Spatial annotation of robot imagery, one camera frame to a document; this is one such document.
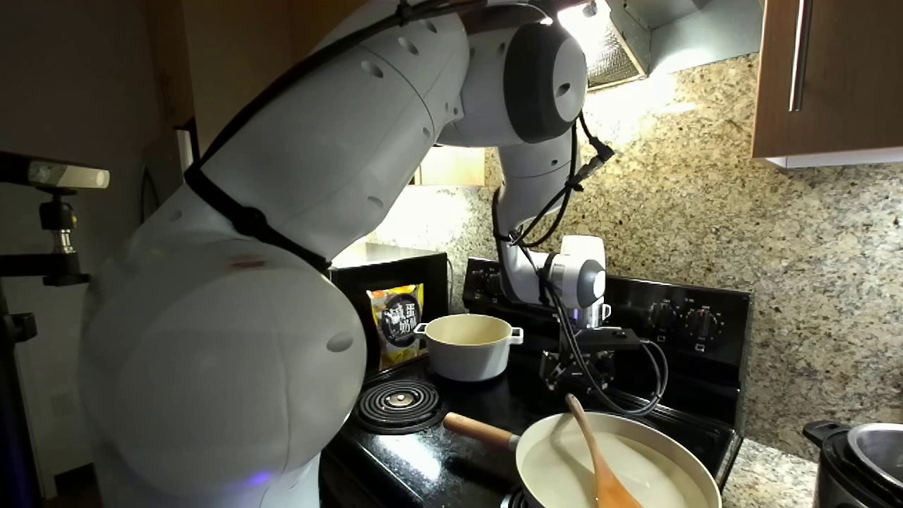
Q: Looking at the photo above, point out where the black camera stand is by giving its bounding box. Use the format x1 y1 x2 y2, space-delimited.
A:
0 187 93 508

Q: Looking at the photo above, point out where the wooden cooking spoon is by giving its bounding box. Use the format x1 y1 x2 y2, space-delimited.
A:
563 392 647 508

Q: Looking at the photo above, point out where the grey stereo camera bar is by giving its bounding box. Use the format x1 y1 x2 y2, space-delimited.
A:
0 152 114 196

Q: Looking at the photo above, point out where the yellow black snack bag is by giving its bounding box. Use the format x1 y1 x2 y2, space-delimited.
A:
364 279 429 373

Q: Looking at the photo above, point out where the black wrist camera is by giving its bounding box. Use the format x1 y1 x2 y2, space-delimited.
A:
574 323 652 355

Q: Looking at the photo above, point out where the steel range hood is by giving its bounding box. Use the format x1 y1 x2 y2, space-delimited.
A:
553 0 764 95

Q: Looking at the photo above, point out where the cream frying pan wooden handle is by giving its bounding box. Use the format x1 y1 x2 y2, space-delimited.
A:
441 409 726 508

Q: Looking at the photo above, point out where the light-edged wooden wall cabinet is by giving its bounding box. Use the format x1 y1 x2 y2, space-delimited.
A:
179 0 333 152

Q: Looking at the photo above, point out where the black coil burner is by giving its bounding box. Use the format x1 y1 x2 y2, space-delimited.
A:
354 375 448 434

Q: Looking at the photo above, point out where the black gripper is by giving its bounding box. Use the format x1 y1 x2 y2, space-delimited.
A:
536 325 605 407

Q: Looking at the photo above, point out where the white two-handled pot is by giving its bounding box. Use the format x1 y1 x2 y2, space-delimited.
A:
412 310 529 385

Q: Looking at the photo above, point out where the silver cabinet handle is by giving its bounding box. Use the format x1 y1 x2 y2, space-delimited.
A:
788 0 811 117

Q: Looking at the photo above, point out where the black pot at right edge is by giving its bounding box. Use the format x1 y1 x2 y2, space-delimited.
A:
803 417 903 508

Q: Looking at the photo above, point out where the black electric stove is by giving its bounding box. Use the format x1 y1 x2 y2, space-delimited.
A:
320 256 756 508

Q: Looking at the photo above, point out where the dark brown wall cabinet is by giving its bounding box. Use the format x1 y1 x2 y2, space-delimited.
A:
750 0 903 172

